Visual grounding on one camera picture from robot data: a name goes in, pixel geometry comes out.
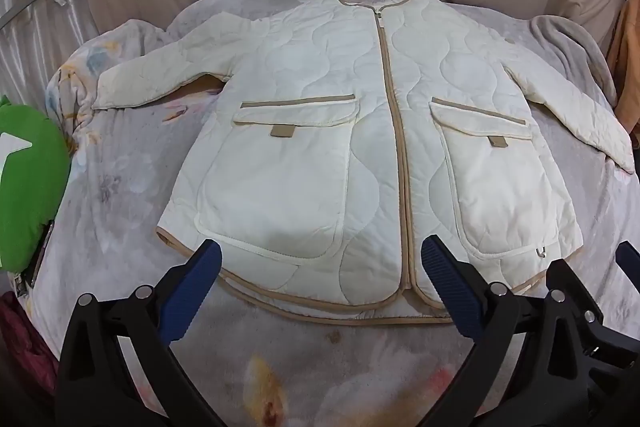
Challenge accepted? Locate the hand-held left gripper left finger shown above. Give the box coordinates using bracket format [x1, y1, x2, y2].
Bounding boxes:
[55, 238, 226, 427]

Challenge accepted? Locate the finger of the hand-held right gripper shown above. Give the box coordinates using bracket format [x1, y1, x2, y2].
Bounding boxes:
[616, 240, 640, 279]
[546, 259, 640, 427]

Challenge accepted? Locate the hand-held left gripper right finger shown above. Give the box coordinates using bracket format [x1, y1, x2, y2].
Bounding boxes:
[420, 235, 578, 427]

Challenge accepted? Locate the white quilted jacket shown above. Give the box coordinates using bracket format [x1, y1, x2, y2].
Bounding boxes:
[92, 0, 636, 325]

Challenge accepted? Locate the floral printed blanket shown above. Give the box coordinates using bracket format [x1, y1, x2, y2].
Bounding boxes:
[30, 0, 640, 427]

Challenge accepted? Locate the dark red cloth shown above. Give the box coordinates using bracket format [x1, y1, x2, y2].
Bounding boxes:
[0, 292, 58, 400]

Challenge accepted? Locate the green cushion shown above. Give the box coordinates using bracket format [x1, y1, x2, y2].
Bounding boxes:
[0, 96, 71, 273]

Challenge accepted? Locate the orange cloth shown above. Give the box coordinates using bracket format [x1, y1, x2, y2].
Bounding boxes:
[606, 0, 640, 134]

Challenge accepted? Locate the grey fleece blanket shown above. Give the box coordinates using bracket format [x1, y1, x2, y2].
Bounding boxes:
[530, 14, 621, 108]

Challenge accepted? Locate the silver shiny curtain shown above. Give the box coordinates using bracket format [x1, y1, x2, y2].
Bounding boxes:
[0, 0, 101, 104]

